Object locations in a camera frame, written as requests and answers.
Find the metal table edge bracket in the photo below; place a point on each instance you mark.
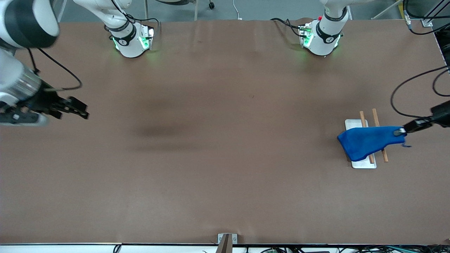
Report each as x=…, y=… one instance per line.
x=227, y=242

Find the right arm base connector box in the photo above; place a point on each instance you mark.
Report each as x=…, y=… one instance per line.
x=147, y=37

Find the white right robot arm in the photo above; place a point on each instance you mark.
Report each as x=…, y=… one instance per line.
x=123, y=45

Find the brown table cover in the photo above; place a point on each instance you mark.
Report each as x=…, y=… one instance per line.
x=228, y=175

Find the aluminium frame profile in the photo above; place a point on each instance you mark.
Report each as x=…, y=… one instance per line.
x=430, y=19

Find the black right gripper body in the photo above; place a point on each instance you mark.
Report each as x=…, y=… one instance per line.
x=43, y=99

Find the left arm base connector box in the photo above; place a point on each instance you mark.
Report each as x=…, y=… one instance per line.
x=306, y=35

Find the blue microfibre towel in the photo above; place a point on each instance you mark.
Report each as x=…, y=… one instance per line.
x=367, y=140

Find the yellow floor tape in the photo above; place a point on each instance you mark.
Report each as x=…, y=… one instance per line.
x=401, y=8

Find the office chair base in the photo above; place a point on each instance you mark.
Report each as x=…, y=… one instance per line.
x=197, y=5

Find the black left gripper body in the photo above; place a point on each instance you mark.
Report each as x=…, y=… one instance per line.
x=442, y=113

